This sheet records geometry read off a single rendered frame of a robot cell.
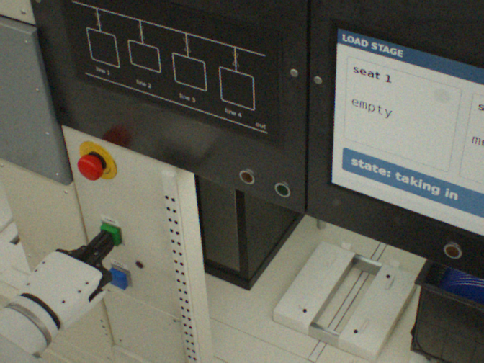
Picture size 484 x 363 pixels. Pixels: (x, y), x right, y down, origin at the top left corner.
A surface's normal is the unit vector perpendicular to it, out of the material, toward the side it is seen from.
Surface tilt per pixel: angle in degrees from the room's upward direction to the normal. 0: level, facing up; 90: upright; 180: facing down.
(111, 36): 90
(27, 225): 90
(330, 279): 0
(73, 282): 6
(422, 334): 90
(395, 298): 0
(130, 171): 90
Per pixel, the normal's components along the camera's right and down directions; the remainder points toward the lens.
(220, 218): -0.50, 0.60
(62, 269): -0.02, -0.78
